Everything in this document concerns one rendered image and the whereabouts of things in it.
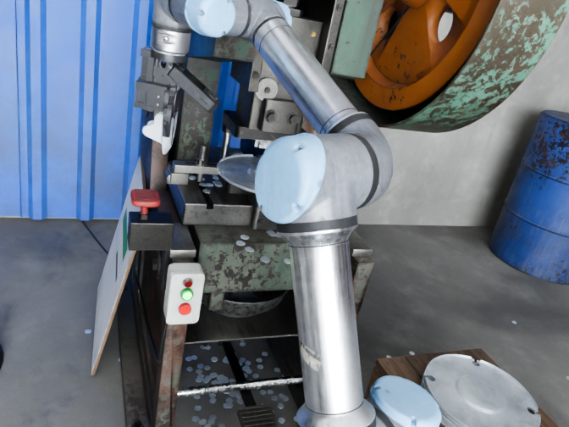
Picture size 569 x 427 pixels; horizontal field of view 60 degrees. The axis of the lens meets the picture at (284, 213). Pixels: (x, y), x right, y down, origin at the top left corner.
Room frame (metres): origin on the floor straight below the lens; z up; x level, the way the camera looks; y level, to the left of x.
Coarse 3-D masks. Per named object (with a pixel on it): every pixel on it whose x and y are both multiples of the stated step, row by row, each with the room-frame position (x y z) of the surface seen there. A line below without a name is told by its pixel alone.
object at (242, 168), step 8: (224, 160) 1.27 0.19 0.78; (232, 160) 1.28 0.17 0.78; (240, 160) 1.30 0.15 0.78; (248, 160) 1.31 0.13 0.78; (256, 160) 1.32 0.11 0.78; (224, 168) 1.21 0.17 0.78; (232, 168) 1.22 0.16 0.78; (240, 168) 1.23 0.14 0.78; (248, 168) 1.25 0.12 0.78; (256, 168) 1.24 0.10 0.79; (224, 176) 1.13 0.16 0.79; (232, 176) 1.16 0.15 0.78; (240, 176) 1.17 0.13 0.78; (248, 176) 1.18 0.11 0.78; (232, 184) 1.11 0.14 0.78; (240, 184) 1.12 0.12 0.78; (248, 184) 1.13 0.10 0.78
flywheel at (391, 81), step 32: (384, 0) 1.64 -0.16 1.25; (416, 0) 1.45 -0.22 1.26; (448, 0) 1.36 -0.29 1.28; (480, 0) 1.21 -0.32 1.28; (384, 32) 1.64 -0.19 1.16; (416, 32) 1.45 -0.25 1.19; (480, 32) 1.18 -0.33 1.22; (384, 64) 1.55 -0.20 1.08; (416, 64) 1.41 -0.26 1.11; (448, 64) 1.24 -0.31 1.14; (384, 96) 1.45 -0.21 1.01; (416, 96) 1.32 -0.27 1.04
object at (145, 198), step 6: (132, 192) 0.99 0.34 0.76; (138, 192) 1.00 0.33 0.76; (144, 192) 1.00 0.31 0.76; (150, 192) 1.01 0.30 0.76; (156, 192) 1.02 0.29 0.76; (132, 198) 0.97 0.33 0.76; (138, 198) 0.97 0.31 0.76; (144, 198) 0.98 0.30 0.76; (150, 198) 0.98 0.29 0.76; (156, 198) 0.99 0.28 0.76; (138, 204) 0.96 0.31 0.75; (144, 204) 0.96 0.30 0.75; (150, 204) 0.97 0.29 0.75; (156, 204) 0.97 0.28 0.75; (144, 210) 0.99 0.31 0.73
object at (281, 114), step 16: (304, 32) 1.28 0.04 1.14; (320, 32) 1.29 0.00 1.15; (272, 80) 1.24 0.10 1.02; (240, 96) 1.32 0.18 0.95; (256, 96) 1.24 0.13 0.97; (272, 96) 1.24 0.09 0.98; (288, 96) 1.27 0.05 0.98; (240, 112) 1.30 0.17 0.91; (256, 112) 1.24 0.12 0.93; (272, 112) 1.22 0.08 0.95; (288, 112) 1.24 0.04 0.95; (256, 128) 1.24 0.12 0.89; (272, 128) 1.23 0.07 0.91; (288, 128) 1.25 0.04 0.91
